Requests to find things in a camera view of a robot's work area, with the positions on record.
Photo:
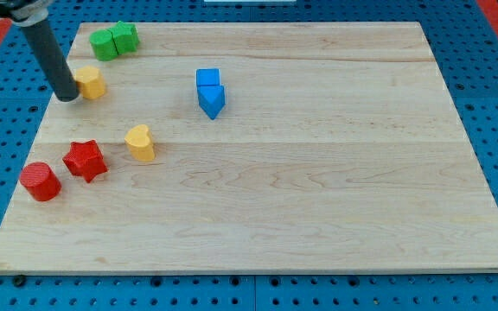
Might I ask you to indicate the yellow heart block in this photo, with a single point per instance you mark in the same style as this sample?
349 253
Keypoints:
140 143

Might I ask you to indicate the blue cube block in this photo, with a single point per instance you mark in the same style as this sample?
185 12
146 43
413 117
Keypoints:
207 77

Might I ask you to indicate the blue triangle block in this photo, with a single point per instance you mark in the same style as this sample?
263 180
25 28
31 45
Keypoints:
212 100

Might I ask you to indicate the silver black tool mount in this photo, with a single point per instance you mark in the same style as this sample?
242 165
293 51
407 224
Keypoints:
24 13

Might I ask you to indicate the red star block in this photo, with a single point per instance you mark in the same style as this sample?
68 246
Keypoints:
85 160

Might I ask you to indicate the green cylinder block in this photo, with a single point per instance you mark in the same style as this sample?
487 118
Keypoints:
103 45

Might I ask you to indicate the yellow hexagon block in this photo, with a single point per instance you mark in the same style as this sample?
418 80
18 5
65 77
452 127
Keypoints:
90 82

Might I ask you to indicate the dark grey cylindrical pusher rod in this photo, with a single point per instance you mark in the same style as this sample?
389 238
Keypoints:
51 59

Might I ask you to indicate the green star block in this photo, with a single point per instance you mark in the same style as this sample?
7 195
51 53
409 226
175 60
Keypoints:
124 35

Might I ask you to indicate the red cylinder block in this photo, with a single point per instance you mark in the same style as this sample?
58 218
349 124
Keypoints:
40 181

